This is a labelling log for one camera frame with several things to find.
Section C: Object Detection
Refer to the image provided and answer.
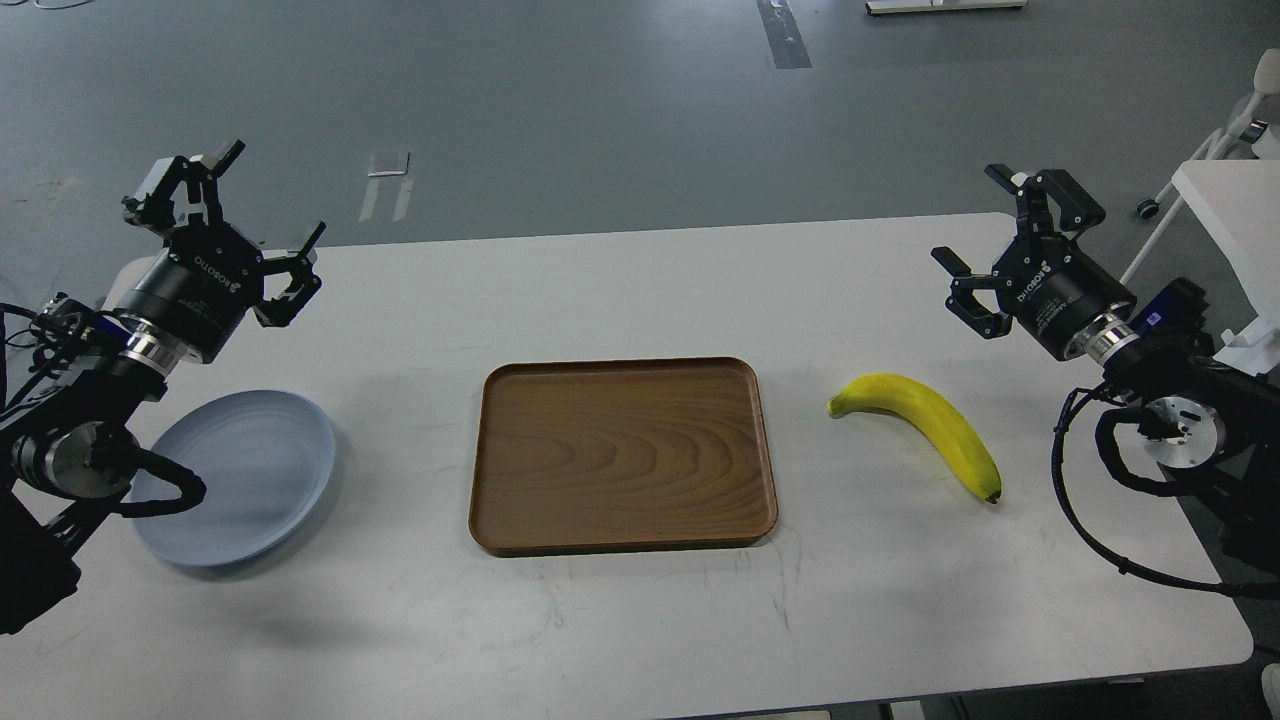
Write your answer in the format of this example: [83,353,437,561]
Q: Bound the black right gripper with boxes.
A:
[931,164,1137,361]

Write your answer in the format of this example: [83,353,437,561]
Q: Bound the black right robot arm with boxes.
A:
[931,164,1277,600]

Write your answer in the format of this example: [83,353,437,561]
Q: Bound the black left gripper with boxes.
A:
[111,140,326,364]

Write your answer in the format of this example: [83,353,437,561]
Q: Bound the brown wooden tray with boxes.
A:
[468,357,780,557]

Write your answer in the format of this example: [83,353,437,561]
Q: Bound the yellow banana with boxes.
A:
[826,373,1004,503]

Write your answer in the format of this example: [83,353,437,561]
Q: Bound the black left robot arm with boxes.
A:
[1,140,326,635]

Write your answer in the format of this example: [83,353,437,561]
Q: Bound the white board on floor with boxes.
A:
[865,0,1030,15]

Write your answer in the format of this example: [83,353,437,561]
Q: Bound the white rolling cart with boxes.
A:
[1120,47,1279,283]

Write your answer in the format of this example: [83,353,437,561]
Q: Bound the light blue plate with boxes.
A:
[132,389,337,568]

